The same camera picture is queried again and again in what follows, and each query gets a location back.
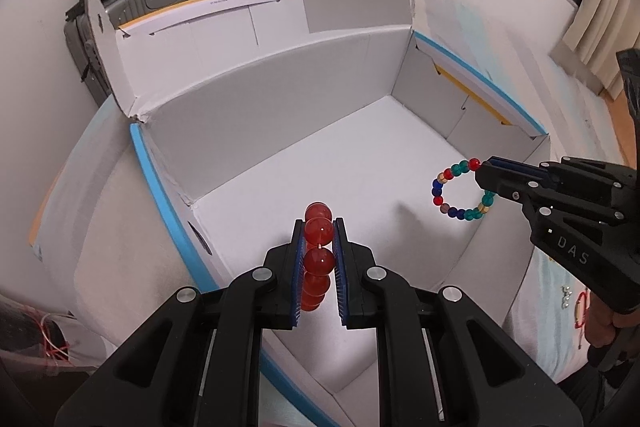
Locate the beige curtain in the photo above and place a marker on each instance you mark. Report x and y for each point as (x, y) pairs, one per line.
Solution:
(587, 50)

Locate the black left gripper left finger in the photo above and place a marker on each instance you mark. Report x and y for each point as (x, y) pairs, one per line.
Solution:
(195, 361)

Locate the right hand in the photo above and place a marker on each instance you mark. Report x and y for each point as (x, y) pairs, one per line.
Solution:
(602, 322)

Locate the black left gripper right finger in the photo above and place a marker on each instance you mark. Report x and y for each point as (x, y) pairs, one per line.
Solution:
(441, 360)

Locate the blue yellow shoe box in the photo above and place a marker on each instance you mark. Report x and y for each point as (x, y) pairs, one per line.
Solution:
(320, 146)

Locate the striped bed sheet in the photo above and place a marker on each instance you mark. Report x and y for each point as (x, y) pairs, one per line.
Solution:
(525, 206)

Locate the red cord bracelet gold tube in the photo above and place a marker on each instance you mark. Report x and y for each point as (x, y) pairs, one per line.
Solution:
(580, 313)

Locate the grey suitcase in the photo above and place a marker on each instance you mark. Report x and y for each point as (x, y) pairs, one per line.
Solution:
(145, 1)

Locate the white pearl earrings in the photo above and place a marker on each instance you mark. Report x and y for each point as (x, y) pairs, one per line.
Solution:
(567, 294)

